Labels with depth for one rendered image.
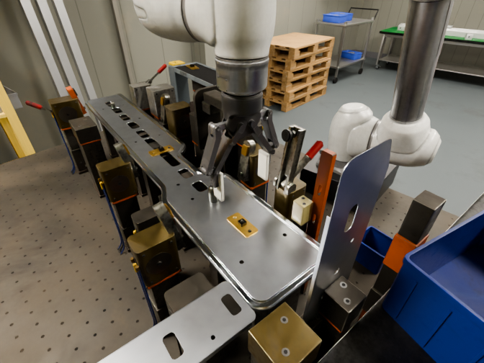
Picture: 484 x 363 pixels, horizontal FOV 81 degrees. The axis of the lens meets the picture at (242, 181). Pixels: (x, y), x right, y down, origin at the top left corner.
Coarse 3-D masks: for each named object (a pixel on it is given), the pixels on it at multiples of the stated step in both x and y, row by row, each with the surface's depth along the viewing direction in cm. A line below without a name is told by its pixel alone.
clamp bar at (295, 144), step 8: (296, 128) 66; (288, 136) 64; (296, 136) 67; (304, 136) 66; (288, 144) 68; (296, 144) 66; (288, 152) 70; (296, 152) 67; (288, 160) 70; (296, 160) 69; (280, 168) 72; (288, 168) 71; (296, 168) 70; (280, 176) 73; (288, 176) 70; (280, 184) 74; (288, 184) 72
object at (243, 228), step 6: (234, 216) 73; (240, 216) 72; (234, 222) 71; (240, 222) 69; (246, 222) 70; (240, 228) 69; (246, 228) 69; (252, 228) 69; (246, 234) 67; (252, 234) 68
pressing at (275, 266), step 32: (128, 128) 115; (160, 128) 115; (160, 160) 95; (192, 192) 81; (224, 192) 81; (192, 224) 71; (224, 224) 71; (256, 224) 71; (288, 224) 70; (224, 256) 62; (256, 256) 62; (288, 256) 62; (256, 288) 56; (288, 288) 56
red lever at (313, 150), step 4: (320, 140) 75; (316, 144) 74; (320, 144) 74; (312, 148) 74; (316, 148) 74; (320, 148) 74; (308, 152) 74; (312, 152) 74; (316, 152) 74; (304, 156) 74; (308, 156) 74; (312, 156) 74; (304, 160) 74; (308, 160) 74; (300, 164) 74; (304, 164) 74; (300, 168) 73; (296, 172) 73; (284, 180) 73; (284, 184) 73
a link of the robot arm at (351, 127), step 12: (348, 108) 111; (360, 108) 109; (336, 120) 113; (348, 120) 109; (360, 120) 108; (372, 120) 109; (336, 132) 114; (348, 132) 111; (360, 132) 109; (336, 144) 116; (348, 144) 113; (360, 144) 110; (336, 156) 119; (348, 156) 117
